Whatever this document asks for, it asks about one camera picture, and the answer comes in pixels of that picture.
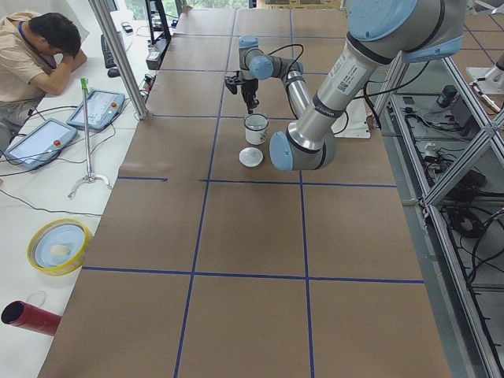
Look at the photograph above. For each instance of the red cylinder tube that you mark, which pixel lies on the red cylinder tube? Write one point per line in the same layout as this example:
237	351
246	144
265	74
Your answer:
24	315

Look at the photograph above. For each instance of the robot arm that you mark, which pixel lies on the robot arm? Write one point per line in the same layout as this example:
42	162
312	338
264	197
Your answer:
255	65
378	32

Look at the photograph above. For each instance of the teach pendant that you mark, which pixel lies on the teach pendant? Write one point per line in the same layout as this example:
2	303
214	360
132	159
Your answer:
102	108
42	145

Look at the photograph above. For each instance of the black computer mouse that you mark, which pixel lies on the black computer mouse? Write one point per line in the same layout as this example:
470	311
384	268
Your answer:
113	72

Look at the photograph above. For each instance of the far teach pendant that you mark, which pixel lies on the far teach pendant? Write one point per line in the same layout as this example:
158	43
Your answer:
102	108

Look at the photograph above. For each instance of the yellow bowl with plate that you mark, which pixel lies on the yellow bowl with plate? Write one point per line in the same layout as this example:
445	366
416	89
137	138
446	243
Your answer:
59	247

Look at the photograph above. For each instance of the black keyboard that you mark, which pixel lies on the black keyboard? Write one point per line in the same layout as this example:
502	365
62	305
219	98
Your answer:
107	53

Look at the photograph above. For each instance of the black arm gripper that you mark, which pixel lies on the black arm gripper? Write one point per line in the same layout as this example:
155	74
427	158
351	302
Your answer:
248	86

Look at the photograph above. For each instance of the aluminium frame post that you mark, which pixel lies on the aluminium frame post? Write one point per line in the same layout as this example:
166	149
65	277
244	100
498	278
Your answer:
105	21

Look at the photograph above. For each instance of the black computer box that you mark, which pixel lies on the black computer box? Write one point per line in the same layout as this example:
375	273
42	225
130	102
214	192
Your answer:
156	53

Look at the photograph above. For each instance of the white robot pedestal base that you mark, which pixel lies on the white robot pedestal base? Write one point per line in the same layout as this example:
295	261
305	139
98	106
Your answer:
353	124

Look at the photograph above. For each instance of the near teach pendant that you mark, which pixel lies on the near teach pendant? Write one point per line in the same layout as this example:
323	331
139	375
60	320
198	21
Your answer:
42	145

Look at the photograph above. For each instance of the green handled grabber stick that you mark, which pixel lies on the green handled grabber stick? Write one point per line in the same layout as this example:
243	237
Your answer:
90	176

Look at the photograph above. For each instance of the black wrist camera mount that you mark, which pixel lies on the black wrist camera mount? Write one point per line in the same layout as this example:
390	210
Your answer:
233	82

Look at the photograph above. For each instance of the white enamel mug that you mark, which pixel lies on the white enamel mug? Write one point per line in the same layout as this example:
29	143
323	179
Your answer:
256	128

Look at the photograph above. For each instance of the aluminium frame rail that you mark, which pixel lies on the aluminium frame rail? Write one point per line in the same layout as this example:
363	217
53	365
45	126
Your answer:
446	123

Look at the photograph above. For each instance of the seated person beige shirt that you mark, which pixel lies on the seated person beige shirt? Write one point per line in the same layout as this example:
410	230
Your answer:
39	53

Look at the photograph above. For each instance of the white enamel mug lid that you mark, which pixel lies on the white enamel mug lid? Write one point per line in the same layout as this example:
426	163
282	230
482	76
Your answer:
251	157

